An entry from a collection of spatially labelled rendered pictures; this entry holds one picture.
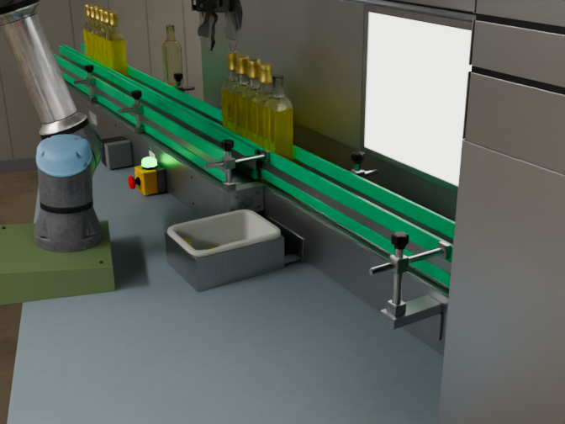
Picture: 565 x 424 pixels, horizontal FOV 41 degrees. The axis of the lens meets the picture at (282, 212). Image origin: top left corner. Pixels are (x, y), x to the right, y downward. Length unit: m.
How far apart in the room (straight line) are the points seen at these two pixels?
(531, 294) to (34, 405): 0.83
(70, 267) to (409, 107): 0.80
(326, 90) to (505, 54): 0.98
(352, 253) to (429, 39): 0.46
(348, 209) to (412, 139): 0.21
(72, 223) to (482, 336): 0.98
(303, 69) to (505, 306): 1.10
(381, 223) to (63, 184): 0.69
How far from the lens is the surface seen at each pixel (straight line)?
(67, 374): 1.43
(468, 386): 1.13
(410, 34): 1.62
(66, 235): 1.73
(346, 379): 1.36
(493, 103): 0.97
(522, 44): 0.93
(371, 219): 1.53
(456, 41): 1.52
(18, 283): 1.67
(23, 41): 1.79
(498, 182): 0.98
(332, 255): 1.65
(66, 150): 1.70
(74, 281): 1.67
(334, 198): 1.63
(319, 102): 1.92
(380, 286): 1.53
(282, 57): 2.05
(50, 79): 1.80
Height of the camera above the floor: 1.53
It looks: 22 degrees down
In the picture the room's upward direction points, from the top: 1 degrees counter-clockwise
